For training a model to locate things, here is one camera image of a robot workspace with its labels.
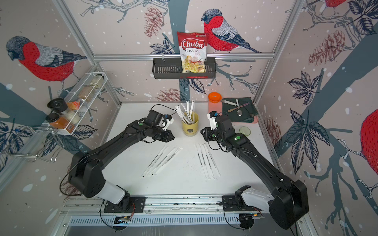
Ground straw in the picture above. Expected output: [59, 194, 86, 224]
[142, 146, 167, 178]
[205, 145, 221, 177]
[202, 144, 216, 180]
[151, 147, 178, 175]
[199, 144, 210, 179]
[155, 147, 183, 175]
[195, 144, 207, 179]
[147, 146, 168, 176]

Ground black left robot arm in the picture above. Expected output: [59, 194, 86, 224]
[68, 109, 175, 212]

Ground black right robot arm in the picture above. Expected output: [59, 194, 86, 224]
[200, 111, 309, 230]

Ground bundle wrapped straws in cup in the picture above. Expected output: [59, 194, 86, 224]
[175, 100, 195, 124]

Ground yellow straw cup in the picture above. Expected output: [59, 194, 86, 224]
[182, 112, 199, 137]

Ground pink tray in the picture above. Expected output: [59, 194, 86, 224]
[208, 98, 258, 124]

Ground wooden spoon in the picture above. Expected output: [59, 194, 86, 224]
[227, 102, 250, 113]

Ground metal spoon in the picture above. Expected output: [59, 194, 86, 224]
[236, 99, 243, 117]

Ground orange bowl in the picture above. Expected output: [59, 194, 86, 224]
[208, 92, 222, 103]

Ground green mat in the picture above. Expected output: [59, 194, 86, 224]
[221, 97, 258, 124]

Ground Chuba cassava chips bag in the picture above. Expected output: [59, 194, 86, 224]
[177, 32, 208, 73]

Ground black lid spice jar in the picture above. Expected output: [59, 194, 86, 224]
[47, 98, 68, 113]

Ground orange spice jar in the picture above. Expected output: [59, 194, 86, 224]
[45, 113, 75, 132]

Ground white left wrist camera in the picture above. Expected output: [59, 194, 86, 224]
[162, 115, 174, 131]

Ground white handle knife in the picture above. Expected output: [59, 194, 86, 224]
[221, 99, 238, 106]

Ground black wall basket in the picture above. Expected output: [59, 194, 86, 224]
[152, 58, 216, 79]

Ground white wire spice rack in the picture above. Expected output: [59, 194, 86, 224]
[39, 72, 108, 135]

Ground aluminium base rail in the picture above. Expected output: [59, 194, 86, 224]
[59, 194, 271, 230]

